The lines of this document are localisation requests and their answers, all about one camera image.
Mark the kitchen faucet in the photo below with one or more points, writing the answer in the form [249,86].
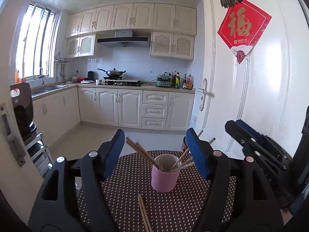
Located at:
[41,77]

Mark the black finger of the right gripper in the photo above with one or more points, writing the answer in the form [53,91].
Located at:
[269,155]

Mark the green bottle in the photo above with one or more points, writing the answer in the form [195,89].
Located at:
[177,81]

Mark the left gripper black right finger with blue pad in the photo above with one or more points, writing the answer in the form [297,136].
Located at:
[240,197]

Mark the white door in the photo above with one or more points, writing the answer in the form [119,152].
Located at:
[269,89]

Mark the red sauce bottle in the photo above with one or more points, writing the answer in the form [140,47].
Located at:
[189,82]

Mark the black appliance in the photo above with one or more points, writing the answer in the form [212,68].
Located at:
[23,109]

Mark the lower kitchen cabinets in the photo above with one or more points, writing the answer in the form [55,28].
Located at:
[58,111]

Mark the kitchen cabinets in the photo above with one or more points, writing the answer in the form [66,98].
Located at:
[171,28]
[58,111]

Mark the green electric cooker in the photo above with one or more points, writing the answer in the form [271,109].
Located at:
[164,80]

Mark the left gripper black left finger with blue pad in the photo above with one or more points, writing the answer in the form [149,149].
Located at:
[56,207]

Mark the silver door handle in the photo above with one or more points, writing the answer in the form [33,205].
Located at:
[206,91]

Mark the wooden chopstick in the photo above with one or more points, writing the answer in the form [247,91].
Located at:
[199,150]
[142,214]
[145,213]
[185,151]
[140,150]
[183,167]

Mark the range hood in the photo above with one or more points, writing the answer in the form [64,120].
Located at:
[125,38]

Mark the brown polka dot tablecloth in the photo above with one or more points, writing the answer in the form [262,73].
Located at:
[177,210]

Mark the black wok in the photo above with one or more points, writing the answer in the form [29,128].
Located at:
[112,73]

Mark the wooden chopstick in cup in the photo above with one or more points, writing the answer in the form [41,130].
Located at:
[199,150]
[183,167]
[140,150]

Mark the upper kitchen cabinets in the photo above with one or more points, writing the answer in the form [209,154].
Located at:
[171,28]

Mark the pink utensil cup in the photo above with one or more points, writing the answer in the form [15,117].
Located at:
[164,181]

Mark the gas stove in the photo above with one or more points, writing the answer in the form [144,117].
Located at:
[121,82]

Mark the red fu door decoration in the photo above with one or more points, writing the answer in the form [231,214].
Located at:
[242,27]

